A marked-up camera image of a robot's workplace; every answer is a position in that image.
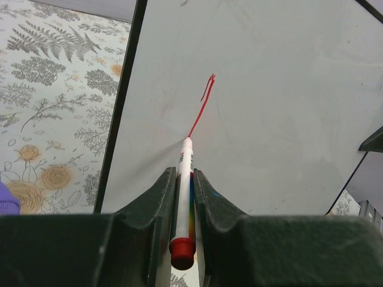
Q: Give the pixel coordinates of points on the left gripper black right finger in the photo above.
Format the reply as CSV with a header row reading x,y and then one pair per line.
x,y
237,249

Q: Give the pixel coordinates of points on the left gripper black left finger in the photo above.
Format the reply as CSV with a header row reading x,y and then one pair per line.
x,y
126,248

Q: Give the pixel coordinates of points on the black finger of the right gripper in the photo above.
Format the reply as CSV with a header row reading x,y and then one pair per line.
x,y
374,143

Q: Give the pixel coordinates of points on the white marker pen red end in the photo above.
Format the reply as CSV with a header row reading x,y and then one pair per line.
x,y
182,244

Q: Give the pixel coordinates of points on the white whiteboard black frame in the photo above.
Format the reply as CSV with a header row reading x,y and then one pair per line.
x,y
277,97

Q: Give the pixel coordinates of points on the purple microphone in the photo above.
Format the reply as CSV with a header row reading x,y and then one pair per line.
x,y
9,204

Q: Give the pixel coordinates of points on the floral patterned table mat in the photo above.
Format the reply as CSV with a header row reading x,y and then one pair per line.
x,y
60,72

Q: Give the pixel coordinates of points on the aluminium frame rail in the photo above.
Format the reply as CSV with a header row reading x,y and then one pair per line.
x,y
368,212

